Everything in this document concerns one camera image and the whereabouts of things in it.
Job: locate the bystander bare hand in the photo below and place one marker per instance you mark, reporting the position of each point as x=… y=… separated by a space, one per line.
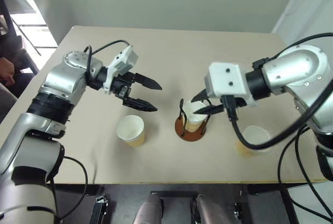
x=6 y=71

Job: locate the dark grey rounded shape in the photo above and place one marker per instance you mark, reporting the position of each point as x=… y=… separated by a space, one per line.
x=149 y=211
x=210 y=212

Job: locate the white and tan paper cup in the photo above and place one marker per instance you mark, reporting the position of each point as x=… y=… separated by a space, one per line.
x=128 y=130
x=192 y=119
x=253 y=134

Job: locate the seated person dark clothing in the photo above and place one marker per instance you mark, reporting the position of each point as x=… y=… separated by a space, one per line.
x=7 y=44

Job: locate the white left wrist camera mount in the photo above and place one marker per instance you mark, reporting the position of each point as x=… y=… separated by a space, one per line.
x=125 y=60

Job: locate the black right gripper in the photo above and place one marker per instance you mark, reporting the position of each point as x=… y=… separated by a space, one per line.
x=240 y=103

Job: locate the black table frame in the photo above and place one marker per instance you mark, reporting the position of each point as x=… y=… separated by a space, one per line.
x=125 y=188

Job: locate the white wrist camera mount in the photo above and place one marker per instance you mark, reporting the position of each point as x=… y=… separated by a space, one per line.
x=125 y=60
x=223 y=78

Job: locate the black metal stand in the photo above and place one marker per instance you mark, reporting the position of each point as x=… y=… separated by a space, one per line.
x=41 y=48

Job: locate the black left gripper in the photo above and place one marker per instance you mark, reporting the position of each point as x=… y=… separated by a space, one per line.
x=122 y=83

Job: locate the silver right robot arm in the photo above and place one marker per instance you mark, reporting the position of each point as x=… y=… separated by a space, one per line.
x=299 y=67

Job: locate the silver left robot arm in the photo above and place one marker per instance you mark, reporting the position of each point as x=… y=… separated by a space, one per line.
x=59 y=78

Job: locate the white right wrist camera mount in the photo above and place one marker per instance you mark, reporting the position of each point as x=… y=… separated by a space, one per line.
x=223 y=78

